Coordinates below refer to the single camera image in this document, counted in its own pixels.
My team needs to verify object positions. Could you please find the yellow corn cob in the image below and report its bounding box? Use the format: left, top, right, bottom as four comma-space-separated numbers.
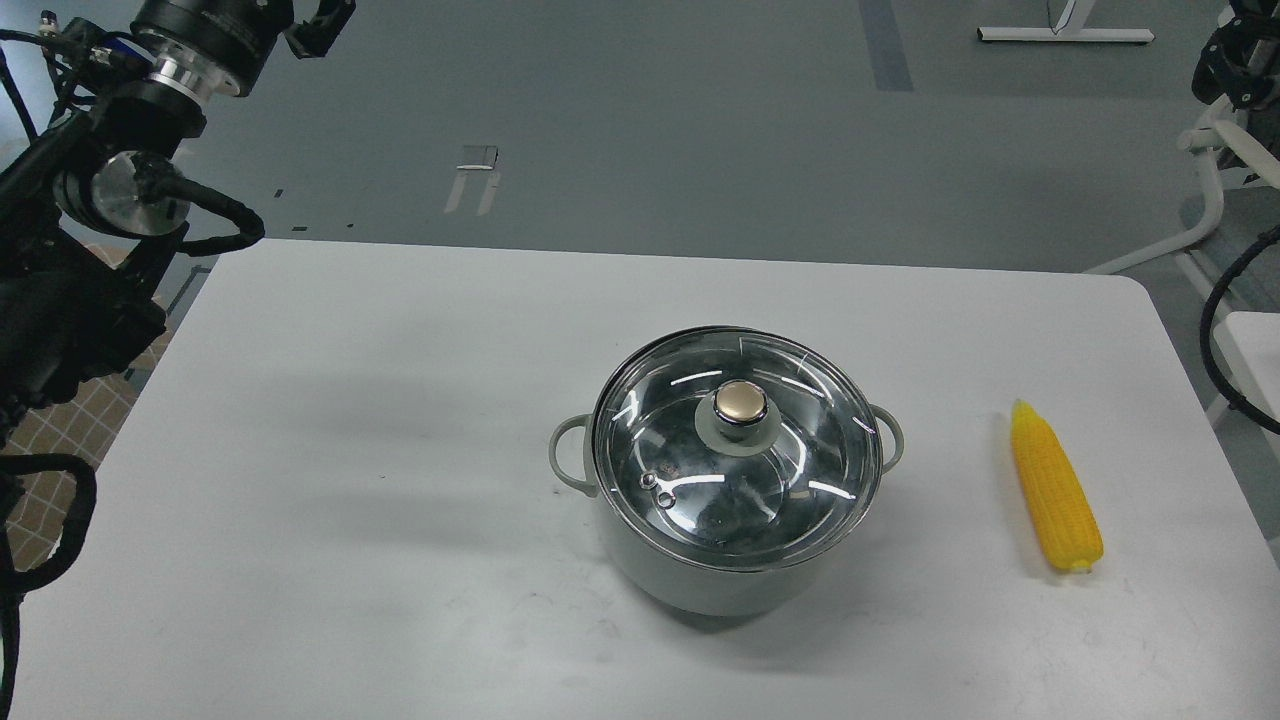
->
1010, 398, 1105, 574

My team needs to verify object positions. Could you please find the glass pot lid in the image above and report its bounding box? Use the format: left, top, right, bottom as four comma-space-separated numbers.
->
593, 328, 884, 573

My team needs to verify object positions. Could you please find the grey steel cooking pot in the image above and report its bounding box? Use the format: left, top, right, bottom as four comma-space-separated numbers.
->
548, 325, 905, 618

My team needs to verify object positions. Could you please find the white table leg base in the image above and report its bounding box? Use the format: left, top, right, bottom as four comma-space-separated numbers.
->
975, 1, 1155, 45

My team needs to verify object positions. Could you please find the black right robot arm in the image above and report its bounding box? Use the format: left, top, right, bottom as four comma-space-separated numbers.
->
1190, 1, 1277, 436

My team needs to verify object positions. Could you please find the beige checkered cloth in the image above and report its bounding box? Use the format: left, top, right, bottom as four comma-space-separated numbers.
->
3, 293, 177, 571

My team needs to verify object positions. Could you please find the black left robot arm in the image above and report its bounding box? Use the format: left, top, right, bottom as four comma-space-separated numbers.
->
1, 1, 357, 443

